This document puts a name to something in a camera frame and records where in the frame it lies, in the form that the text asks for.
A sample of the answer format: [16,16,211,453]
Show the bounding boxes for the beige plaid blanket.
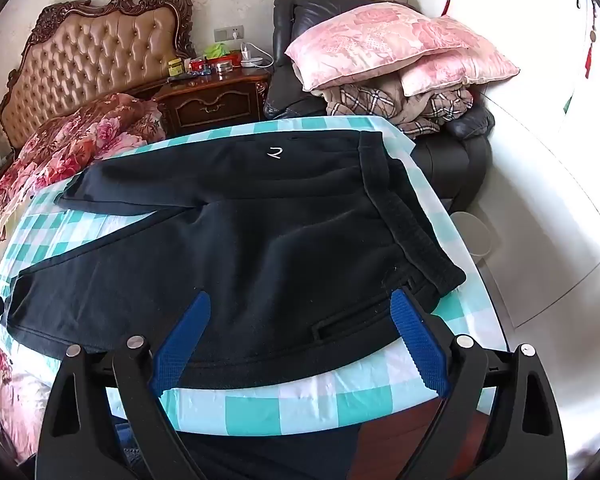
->
[312,80,476,136]

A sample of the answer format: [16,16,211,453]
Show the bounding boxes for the small pink floral pillow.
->
[400,25,521,97]

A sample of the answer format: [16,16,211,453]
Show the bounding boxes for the white bin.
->
[450,211,493,262]

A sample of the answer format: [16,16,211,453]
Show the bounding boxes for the teal checkered cloth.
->
[0,114,511,436]

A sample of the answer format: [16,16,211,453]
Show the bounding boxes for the white wall socket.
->
[214,25,246,43]

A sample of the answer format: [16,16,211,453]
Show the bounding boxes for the black leather armchair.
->
[263,0,496,211]

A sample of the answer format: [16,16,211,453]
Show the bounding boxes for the dark wooden nightstand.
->
[130,67,272,137]

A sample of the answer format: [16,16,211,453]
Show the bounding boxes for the black pants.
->
[5,129,468,391]

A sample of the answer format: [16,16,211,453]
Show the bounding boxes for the large pink floral pillow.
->
[285,4,473,92]

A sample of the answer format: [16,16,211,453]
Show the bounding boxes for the tufted leather headboard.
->
[0,0,198,148]

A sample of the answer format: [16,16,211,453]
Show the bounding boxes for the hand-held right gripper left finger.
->
[37,291,211,480]

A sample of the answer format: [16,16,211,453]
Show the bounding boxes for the red tassel ornament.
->
[584,30,597,79]

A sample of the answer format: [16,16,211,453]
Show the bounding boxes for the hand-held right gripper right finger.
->
[389,290,568,480]

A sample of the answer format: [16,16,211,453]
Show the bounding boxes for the red floral quilt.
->
[0,92,168,466]

